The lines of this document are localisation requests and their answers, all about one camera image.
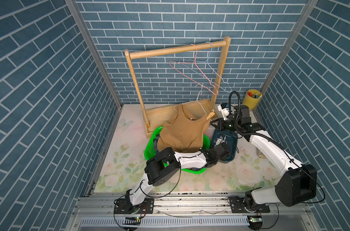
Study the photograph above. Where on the wooden clothes rack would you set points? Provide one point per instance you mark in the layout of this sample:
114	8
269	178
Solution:
156	117

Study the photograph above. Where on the white wire hanger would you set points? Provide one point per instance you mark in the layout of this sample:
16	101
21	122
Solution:
196	101

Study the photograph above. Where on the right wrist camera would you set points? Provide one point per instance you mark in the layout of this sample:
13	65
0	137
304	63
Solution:
226	110

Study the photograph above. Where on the yellow pen cup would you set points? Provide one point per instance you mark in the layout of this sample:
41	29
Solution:
252	99

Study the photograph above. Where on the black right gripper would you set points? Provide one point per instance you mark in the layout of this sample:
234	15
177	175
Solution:
220	124

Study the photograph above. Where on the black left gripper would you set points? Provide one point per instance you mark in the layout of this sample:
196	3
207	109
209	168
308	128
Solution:
224	157

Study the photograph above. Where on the pink wire hanger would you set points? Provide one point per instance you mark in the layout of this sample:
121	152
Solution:
180	68

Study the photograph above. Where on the beige clothespin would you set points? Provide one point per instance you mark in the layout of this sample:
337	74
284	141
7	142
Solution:
210	115

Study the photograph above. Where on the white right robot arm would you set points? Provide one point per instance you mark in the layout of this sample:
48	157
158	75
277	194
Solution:
298	182

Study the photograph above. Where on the light blue wire hanger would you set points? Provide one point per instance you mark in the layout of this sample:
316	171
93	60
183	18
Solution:
212	66

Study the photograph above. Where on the tan tank top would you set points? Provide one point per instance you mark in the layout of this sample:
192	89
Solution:
183	132

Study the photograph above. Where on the green plastic basket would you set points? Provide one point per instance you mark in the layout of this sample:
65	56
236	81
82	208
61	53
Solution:
150	151

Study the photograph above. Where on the dark teal plastic tray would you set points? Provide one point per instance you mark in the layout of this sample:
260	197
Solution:
230	139

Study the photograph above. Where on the dark grey tank top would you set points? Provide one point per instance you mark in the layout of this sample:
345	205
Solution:
158	144

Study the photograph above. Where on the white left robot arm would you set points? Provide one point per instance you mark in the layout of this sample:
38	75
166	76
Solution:
161	167

